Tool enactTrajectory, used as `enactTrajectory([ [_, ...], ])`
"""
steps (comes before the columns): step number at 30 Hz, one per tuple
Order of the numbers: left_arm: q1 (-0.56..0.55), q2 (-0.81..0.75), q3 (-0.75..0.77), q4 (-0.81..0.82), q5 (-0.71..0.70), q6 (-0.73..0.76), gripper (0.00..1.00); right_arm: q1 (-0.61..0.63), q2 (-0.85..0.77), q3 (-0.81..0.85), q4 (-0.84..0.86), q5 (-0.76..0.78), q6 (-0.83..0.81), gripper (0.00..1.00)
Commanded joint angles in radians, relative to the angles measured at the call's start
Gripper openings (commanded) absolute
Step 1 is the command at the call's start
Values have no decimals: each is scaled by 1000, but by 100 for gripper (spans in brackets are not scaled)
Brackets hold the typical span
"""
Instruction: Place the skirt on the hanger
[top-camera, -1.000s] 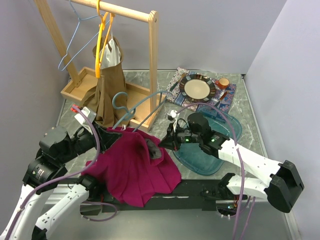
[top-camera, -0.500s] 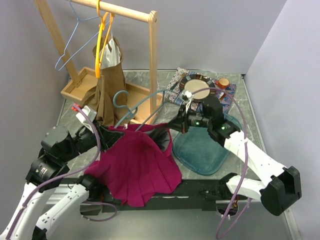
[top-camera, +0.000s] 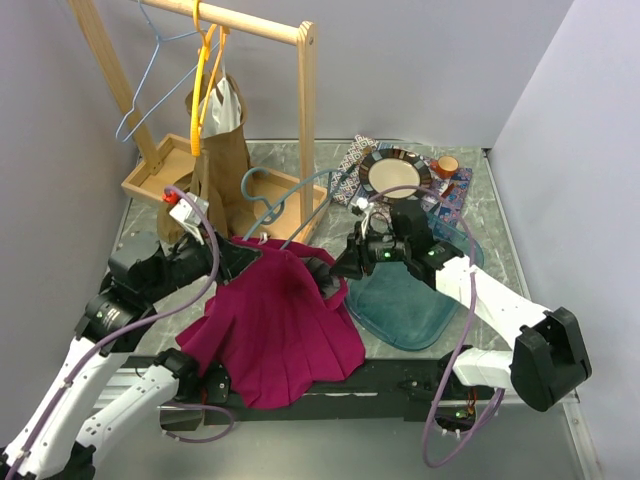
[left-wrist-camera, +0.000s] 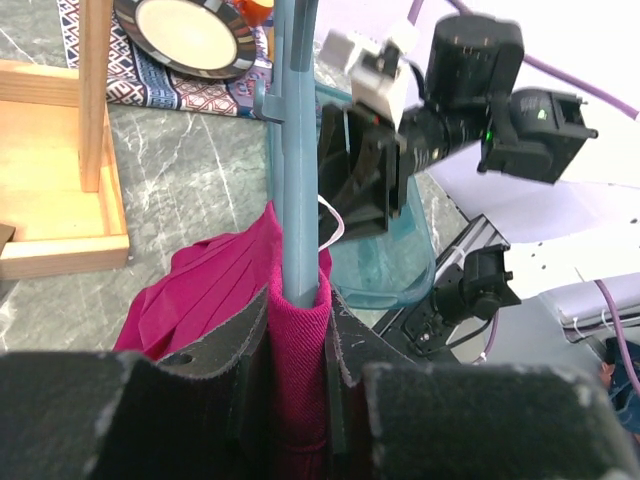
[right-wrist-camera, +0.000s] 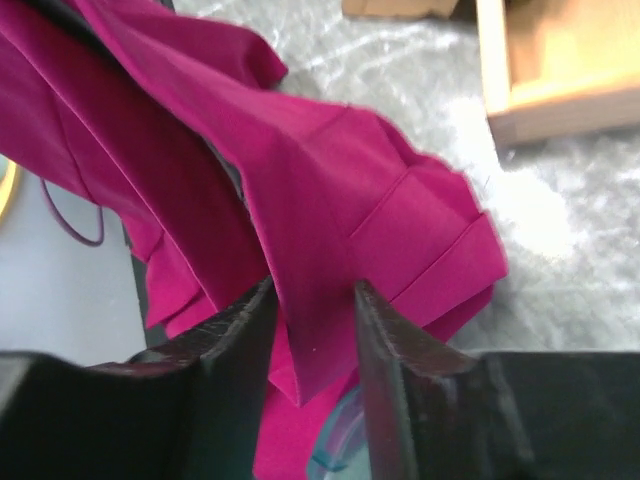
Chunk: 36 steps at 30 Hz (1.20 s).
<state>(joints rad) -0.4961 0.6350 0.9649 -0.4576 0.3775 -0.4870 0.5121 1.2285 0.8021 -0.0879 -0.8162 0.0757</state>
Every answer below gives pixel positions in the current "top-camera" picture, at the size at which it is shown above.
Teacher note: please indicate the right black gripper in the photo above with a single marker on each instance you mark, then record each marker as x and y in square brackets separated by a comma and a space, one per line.
[355, 256]

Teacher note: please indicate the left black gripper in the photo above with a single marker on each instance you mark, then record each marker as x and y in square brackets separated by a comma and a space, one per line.
[233, 258]

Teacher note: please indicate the teal plastic hanger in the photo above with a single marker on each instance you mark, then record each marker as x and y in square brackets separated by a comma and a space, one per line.
[285, 207]

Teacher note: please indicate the tan skirt with white lining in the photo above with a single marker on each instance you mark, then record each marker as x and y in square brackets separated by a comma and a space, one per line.
[223, 161]

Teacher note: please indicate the magenta garment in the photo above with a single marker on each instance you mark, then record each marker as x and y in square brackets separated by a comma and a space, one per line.
[279, 327]

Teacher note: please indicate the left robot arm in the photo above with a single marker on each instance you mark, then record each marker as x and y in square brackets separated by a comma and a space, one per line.
[67, 438]

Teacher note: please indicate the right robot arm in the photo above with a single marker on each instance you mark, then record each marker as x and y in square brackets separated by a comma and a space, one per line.
[547, 357]

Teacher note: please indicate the teal plastic basket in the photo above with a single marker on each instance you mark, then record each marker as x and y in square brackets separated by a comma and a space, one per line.
[392, 304]

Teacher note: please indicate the wooden clothes rack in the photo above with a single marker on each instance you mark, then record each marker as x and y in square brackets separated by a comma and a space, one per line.
[166, 162]

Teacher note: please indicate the dark green pen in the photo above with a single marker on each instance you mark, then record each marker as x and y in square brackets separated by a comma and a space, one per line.
[347, 173]

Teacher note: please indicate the brown rimmed ceramic plate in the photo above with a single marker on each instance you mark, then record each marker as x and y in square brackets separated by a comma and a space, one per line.
[382, 169]

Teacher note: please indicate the patterned placemat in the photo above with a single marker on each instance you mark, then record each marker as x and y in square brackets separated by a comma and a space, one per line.
[347, 184]

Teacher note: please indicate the orange ceramic cup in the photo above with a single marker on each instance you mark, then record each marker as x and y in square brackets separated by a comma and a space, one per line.
[445, 166]

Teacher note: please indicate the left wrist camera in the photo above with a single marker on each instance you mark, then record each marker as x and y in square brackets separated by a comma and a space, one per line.
[181, 215]

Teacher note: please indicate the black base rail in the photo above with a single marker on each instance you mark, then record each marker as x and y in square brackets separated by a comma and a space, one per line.
[388, 388]

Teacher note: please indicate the light blue wire hanger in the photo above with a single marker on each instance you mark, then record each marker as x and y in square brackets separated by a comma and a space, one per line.
[171, 66]

